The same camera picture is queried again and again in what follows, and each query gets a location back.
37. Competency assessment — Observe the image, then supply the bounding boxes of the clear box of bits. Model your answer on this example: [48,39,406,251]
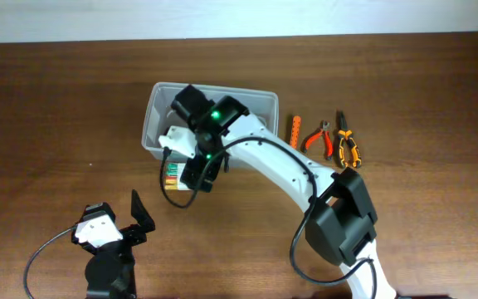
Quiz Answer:
[164,163,189,191]

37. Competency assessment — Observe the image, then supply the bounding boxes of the clear plastic storage container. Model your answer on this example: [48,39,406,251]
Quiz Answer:
[141,82,279,160]

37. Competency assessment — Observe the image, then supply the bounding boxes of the orange perforated bar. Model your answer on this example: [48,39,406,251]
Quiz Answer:
[290,115,301,149]

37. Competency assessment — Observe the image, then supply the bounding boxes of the red handled cutting pliers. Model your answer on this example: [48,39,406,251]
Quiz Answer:
[301,120,334,160]

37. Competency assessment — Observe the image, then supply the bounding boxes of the orange black long-nose pliers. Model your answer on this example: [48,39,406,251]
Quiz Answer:
[335,110,363,169]

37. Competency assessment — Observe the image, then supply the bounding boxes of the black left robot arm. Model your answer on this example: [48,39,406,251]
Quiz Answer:
[71,190,155,299]

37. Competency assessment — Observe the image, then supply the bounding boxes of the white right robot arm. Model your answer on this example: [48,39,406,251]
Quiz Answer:
[160,85,398,298]

